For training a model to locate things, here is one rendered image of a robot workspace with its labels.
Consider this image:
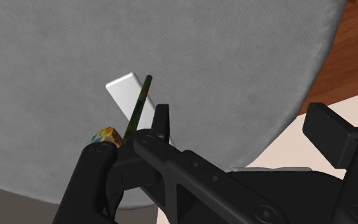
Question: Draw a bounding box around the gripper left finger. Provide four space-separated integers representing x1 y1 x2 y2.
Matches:
53 104 289 224

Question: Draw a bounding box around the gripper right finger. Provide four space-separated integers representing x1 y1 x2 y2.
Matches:
302 102 358 224

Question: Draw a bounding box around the dark green pen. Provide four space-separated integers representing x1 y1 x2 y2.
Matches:
123 74 153 143

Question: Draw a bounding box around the small multicoloured block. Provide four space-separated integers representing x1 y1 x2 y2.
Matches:
90 126 124 148

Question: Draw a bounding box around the flat white rectangular device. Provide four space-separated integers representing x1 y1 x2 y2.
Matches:
105 72 175 146

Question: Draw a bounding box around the round grey fabric ottoman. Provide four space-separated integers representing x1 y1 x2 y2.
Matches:
0 0 347 210

